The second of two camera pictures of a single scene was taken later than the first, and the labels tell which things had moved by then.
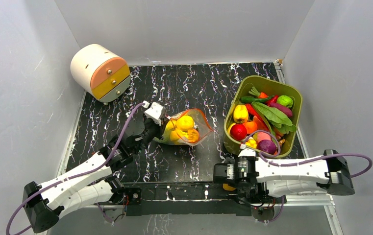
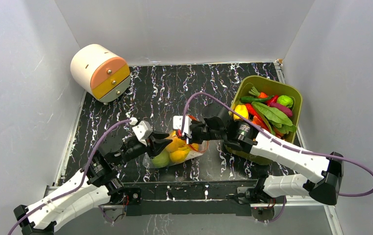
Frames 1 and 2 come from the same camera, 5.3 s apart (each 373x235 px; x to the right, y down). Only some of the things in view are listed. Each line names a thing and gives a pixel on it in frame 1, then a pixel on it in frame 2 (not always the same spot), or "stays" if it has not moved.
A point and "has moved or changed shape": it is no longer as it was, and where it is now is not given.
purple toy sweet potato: [284, 109] stays
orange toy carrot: [260, 95] stays
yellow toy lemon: [185, 123] has moved or changed shape
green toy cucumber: [251, 99] stays
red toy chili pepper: [272, 100] stays
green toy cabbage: [166, 139] has moved or changed shape
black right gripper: [220, 173] → [192, 130]
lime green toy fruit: [285, 100] stays
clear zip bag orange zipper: [187, 127] has moved or changed shape
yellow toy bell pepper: [240, 113] stays
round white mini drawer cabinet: [103, 74] stays
